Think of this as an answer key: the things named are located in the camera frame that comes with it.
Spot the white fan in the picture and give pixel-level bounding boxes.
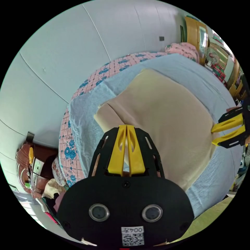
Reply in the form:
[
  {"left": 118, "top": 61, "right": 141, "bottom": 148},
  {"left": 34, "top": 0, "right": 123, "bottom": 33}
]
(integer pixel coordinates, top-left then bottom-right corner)
[{"left": 204, "top": 48, "right": 218, "bottom": 68}]

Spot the beige long sleeve shirt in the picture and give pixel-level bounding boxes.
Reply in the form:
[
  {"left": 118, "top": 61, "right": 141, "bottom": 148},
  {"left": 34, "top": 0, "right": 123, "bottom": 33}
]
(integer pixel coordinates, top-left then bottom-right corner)
[{"left": 93, "top": 68, "right": 217, "bottom": 192}]

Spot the yellow-green mat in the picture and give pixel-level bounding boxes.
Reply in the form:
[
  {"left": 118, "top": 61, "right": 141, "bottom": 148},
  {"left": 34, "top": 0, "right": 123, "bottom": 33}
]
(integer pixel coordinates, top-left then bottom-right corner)
[{"left": 172, "top": 194, "right": 236, "bottom": 245}]

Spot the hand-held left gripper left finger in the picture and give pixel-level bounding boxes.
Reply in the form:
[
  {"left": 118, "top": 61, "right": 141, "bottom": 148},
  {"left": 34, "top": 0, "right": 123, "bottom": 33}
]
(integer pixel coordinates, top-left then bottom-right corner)
[{"left": 107, "top": 125, "right": 127, "bottom": 174}]

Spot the pile of clothes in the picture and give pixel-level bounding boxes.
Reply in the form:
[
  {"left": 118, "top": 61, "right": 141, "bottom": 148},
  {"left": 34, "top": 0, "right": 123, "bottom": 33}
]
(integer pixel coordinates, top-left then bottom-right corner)
[{"left": 39, "top": 157, "right": 69, "bottom": 225}]

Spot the light wooden cupboard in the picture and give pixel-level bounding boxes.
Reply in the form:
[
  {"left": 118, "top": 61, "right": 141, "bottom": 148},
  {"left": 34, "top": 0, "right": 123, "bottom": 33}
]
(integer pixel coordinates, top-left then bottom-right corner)
[{"left": 184, "top": 16, "right": 209, "bottom": 66}]

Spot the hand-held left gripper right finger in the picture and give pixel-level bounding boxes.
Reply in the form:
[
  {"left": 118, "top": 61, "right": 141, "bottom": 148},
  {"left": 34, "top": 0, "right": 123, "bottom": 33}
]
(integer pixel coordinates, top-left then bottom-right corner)
[{"left": 126, "top": 124, "right": 146, "bottom": 177}]

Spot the pink rolled blanket with print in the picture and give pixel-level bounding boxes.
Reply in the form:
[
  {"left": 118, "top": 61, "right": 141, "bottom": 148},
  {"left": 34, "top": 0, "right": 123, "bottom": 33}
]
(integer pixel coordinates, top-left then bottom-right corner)
[{"left": 165, "top": 42, "right": 200, "bottom": 64}]

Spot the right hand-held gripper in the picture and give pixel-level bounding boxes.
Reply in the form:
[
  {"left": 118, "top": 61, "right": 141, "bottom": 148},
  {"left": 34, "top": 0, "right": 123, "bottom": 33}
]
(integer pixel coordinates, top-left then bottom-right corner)
[{"left": 211, "top": 100, "right": 250, "bottom": 149}]

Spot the dark brown wooden cabinet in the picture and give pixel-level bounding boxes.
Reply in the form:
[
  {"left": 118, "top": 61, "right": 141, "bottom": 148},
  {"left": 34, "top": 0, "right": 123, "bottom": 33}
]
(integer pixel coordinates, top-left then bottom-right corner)
[{"left": 15, "top": 132, "right": 60, "bottom": 199}]

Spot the shelf with boxes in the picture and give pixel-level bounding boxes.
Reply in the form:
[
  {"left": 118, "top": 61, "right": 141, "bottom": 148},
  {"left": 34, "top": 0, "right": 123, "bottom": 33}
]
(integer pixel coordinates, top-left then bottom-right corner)
[{"left": 209, "top": 31, "right": 247, "bottom": 98}]

